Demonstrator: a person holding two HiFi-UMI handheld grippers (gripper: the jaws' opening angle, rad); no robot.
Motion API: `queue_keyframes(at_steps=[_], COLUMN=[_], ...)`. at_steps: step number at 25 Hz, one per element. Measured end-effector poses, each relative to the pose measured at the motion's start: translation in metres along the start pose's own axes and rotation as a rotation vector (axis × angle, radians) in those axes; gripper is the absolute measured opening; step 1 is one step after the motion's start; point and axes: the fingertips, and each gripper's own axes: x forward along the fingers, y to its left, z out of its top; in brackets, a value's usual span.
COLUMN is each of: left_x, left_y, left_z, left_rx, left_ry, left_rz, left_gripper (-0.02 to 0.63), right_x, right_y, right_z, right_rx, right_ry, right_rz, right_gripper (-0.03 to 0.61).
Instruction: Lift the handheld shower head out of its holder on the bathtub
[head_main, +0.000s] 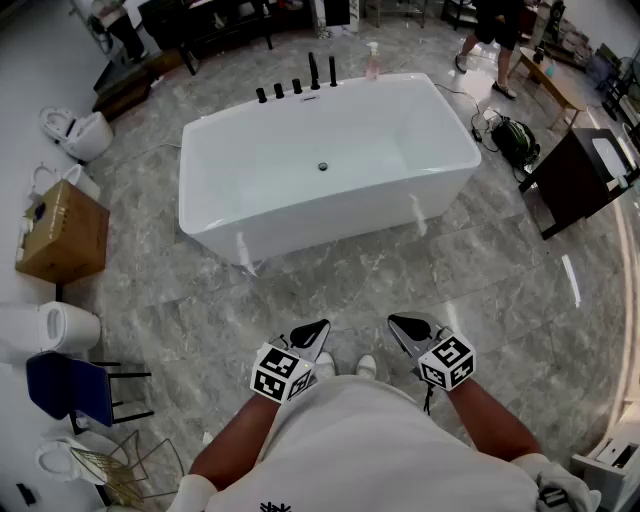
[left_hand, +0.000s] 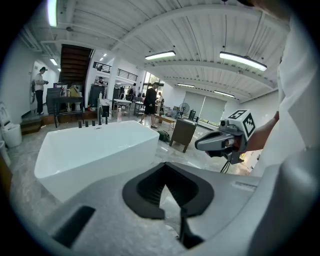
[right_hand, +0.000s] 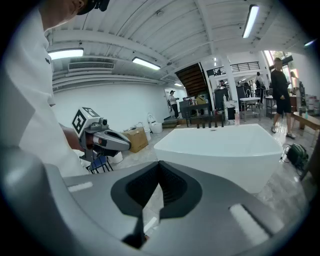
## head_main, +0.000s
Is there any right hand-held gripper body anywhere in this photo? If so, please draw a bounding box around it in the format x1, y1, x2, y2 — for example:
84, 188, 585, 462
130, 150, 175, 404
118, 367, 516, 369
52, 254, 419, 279
408, 326, 477, 393

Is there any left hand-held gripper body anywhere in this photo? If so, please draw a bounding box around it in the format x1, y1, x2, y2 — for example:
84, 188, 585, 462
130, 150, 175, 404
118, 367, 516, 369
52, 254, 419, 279
251, 335, 319, 404

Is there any person's left forearm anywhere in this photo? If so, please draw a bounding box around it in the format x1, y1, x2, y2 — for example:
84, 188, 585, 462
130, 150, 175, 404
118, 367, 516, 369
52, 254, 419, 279
188, 394, 281, 494

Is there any person's right forearm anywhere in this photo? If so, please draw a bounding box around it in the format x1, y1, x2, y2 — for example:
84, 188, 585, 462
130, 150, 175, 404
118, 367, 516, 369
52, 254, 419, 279
447, 380, 544, 462

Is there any white bathtub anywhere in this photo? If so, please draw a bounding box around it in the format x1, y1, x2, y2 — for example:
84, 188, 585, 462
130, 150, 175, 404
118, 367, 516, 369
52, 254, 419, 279
178, 72, 482, 266

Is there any person's left white shoe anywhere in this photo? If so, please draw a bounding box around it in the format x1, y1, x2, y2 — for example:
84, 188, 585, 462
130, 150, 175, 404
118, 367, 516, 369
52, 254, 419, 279
313, 351, 336, 381

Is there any person's white shirt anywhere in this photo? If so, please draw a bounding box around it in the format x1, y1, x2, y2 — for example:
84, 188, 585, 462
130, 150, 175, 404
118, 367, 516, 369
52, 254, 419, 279
167, 373, 601, 512

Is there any white appliance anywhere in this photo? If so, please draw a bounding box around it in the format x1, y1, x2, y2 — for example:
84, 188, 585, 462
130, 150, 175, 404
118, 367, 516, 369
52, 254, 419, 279
569, 414, 640, 512

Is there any dark wooden cabinet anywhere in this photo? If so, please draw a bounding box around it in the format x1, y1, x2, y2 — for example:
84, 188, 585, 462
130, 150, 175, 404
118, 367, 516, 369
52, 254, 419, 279
518, 127, 640, 241

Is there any black and green backpack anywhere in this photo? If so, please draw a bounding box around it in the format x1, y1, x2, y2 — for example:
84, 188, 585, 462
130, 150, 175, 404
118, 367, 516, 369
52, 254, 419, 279
490, 115, 542, 170

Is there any blue chair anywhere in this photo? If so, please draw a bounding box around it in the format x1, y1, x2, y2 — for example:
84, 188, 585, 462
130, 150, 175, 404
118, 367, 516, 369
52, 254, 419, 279
25, 349, 155, 436

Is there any white toilet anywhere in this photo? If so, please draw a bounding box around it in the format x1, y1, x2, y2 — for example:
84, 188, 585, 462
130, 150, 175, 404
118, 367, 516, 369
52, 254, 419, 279
0, 299, 101, 362
39, 105, 115, 164
34, 433, 119, 485
29, 164, 101, 201

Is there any brown cardboard box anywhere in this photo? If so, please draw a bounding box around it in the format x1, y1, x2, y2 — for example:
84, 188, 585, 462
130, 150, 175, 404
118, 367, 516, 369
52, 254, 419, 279
14, 179, 111, 286

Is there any pink spray bottle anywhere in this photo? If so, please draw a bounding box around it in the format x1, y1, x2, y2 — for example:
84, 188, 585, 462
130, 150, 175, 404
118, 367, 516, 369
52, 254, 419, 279
364, 42, 381, 81

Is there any wooden bench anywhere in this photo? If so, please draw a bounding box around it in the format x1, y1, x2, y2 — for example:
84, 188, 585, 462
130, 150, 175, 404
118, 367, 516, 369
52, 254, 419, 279
509, 47, 587, 132

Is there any dark low platform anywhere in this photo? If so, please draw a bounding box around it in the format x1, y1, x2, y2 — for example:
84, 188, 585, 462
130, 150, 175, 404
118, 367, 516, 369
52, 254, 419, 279
92, 64, 154, 122

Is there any dark table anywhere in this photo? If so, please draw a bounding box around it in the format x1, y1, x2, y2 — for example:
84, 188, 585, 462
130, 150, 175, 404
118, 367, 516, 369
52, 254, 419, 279
138, 0, 275, 76

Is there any grey arm strap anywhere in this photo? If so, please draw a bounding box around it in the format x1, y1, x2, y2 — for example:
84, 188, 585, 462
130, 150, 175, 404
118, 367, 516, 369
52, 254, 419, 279
537, 484, 571, 512

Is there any gold wire basket stand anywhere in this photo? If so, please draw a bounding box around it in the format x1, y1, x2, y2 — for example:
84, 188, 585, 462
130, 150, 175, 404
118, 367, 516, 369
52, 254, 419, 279
69, 428, 186, 507

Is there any black metal frame shelf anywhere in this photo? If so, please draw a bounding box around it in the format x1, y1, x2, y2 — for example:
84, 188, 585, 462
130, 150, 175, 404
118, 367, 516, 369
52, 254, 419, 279
602, 54, 640, 121

